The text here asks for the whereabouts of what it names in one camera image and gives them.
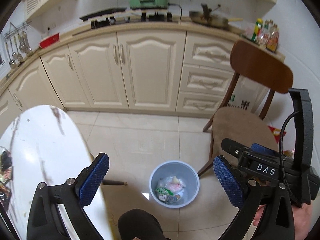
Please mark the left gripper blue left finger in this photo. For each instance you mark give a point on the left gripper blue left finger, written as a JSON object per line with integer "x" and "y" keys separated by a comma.
{"x": 90, "y": 178}

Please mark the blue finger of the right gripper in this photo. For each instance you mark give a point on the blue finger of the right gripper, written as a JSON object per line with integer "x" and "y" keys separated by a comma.
{"x": 263, "y": 150}

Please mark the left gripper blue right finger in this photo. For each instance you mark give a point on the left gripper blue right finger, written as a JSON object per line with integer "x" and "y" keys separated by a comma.
{"x": 232, "y": 181}

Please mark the blue green milk carton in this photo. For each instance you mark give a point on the blue green milk carton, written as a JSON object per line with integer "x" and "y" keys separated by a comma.
{"x": 166, "y": 196}

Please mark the light blue trash bin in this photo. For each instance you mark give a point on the light blue trash bin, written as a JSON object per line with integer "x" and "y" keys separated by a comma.
{"x": 182, "y": 171}

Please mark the white crumpled trash in bin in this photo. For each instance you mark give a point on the white crumpled trash in bin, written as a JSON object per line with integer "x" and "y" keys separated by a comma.
{"x": 172, "y": 183}

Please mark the cream kitchen base cabinets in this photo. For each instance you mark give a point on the cream kitchen base cabinets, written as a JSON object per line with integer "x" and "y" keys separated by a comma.
{"x": 154, "y": 71}

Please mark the person's dark trouser leg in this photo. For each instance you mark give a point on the person's dark trouser leg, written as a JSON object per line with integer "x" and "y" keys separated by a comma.
{"x": 139, "y": 224}

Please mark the round white marble table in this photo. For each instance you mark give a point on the round white marble table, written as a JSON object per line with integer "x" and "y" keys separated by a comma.
{"x": 48, "y": 153}

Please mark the black red snack wrapper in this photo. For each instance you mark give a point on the black red snack wrapper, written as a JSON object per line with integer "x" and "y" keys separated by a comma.
{"x": 5, "y": 177}

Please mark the wooden chair beige cushion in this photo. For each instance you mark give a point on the wooden chair beige cushion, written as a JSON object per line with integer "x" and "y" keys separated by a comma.
{"x": 257, "y": 77}

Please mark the condiment bottles group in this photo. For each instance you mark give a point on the condiment bottles group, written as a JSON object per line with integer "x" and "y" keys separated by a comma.
{"x": 264, "y": 33}

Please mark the red plastic basin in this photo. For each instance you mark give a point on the red plastic basin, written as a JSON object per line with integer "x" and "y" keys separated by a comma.
{"x": 49, "y": 41}

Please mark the hanging utensil rack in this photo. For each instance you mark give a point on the hanging utensil rack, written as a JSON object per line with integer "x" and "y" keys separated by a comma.
{"x": 17, "y": 44}

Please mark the black gas stove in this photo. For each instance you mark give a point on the black gas stove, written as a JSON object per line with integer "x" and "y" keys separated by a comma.
{"x": 115, "y": 16}

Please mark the green electric cooking pot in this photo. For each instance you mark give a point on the green electric cooking pot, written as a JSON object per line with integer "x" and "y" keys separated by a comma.
{"x": 148, "y": 4}

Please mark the metal wok with handle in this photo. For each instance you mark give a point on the metal wok with handle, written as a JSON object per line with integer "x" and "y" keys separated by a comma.
{"x": 208, "y": 18}

